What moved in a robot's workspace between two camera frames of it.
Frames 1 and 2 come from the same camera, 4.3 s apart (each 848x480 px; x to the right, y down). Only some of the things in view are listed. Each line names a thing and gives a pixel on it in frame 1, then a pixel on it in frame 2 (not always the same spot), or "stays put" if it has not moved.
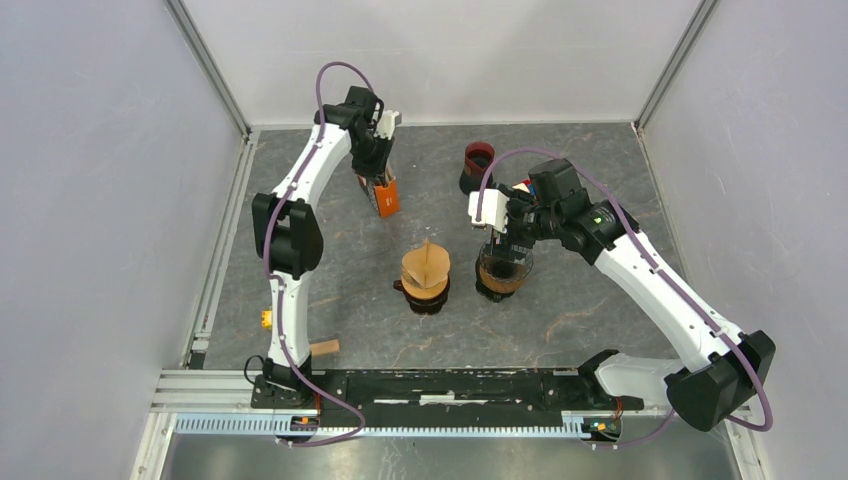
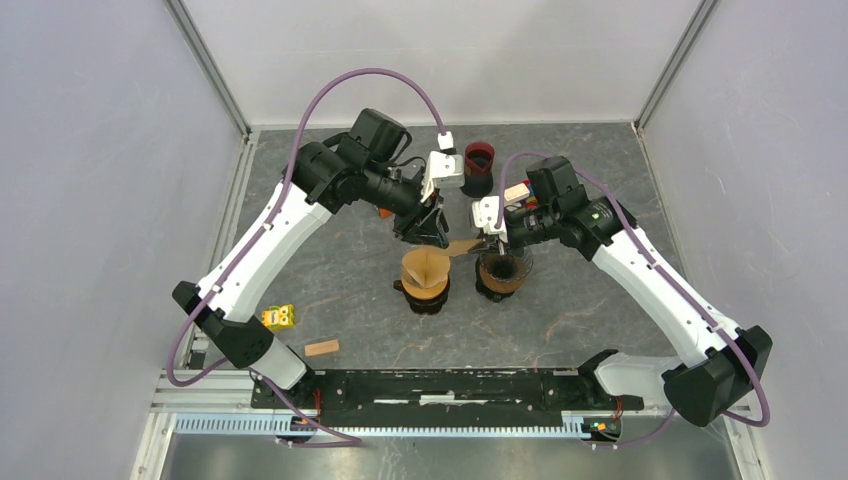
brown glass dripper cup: (425, 306) stays put
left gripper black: (378, 168) → (427, 224)
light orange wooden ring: (423, 292) stays put
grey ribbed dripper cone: (500, 273) stays put
